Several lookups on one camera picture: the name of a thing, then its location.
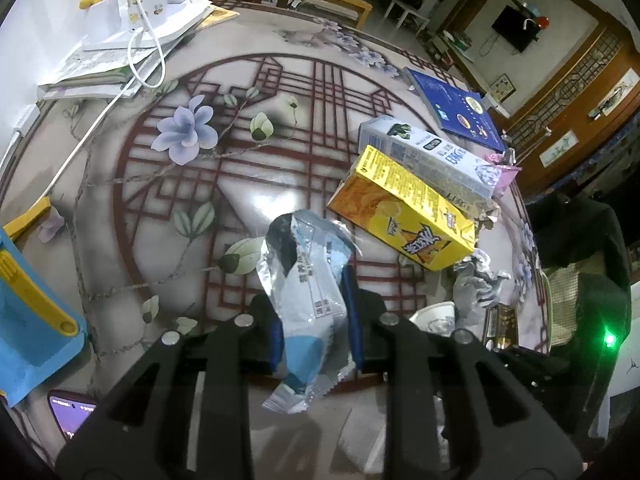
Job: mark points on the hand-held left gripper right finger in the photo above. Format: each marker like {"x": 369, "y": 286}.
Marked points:
{"x": 354, "y": 332}

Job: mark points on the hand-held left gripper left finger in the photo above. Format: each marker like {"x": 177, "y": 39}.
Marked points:
{"x": 276, "y": 347}

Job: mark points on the white and blue snack wrapper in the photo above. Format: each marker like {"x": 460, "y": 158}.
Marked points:
{"x": 305, "y": 280}

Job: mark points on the yellow snack box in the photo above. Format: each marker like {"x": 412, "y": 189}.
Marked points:
{"x": 400, "y": 200}

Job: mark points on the white carton box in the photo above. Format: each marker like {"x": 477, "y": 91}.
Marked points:
{"x": 430, "y": 152}

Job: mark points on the white paper cup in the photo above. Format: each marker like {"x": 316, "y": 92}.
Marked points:
{"x": 435, "y": 317}

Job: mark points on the gold and black packet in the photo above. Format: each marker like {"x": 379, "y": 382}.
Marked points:
{"x": 502, "y": 325}

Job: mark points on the dark cloth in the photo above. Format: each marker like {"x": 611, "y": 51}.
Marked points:
{"x": 575, "y": 230}

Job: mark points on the crumpled silver foil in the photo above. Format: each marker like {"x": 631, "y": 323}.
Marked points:
{"x": 475, "y": 285}

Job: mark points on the pink wrapper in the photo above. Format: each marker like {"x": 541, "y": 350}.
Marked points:
{"x": 507, "y": 172}

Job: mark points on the smartphone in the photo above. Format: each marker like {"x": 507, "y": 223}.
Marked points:
{"x": 70, "y": 412}

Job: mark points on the blue book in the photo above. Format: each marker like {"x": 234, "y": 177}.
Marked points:
{"x": 457, "y": 105}

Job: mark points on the yellow clip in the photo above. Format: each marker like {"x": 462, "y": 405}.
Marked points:
{"x": 27, "y": 217}

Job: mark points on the small white table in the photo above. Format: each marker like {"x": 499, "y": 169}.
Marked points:
{"x": 407, "y": 15}

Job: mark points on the stack of books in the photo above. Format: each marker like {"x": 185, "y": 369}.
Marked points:
{"x": 115, "y": 67}

